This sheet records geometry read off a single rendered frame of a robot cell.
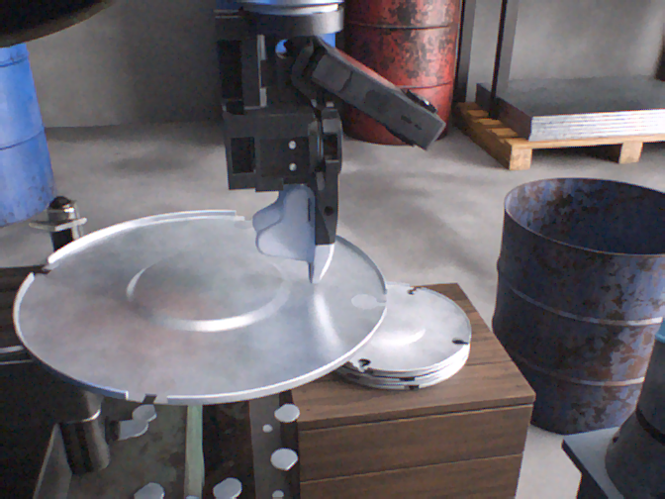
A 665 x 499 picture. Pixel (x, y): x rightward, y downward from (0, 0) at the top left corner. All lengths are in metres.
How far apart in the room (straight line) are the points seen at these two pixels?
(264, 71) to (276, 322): 0.18
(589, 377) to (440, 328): 0.43
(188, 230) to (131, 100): 3.28
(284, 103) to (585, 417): 1.25
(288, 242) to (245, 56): 0.14
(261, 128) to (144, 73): 3.42
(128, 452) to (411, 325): 0.70
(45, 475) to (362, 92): 0.35
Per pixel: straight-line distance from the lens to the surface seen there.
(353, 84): 0.46
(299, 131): 0.45
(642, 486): 0.86
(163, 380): 0.44
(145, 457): 0.59
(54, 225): 0.68
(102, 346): 0.48
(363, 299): 0.52
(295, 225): 0.49
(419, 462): 1.16
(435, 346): 1.16
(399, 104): 0.47
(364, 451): 1.11
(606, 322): 1.43
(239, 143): 0.46
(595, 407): 1.58
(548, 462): 1.55
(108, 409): 0.59
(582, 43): 4.40
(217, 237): 0.62
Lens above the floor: 1.05
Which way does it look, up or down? 28 degrees down
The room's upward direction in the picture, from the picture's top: straight up
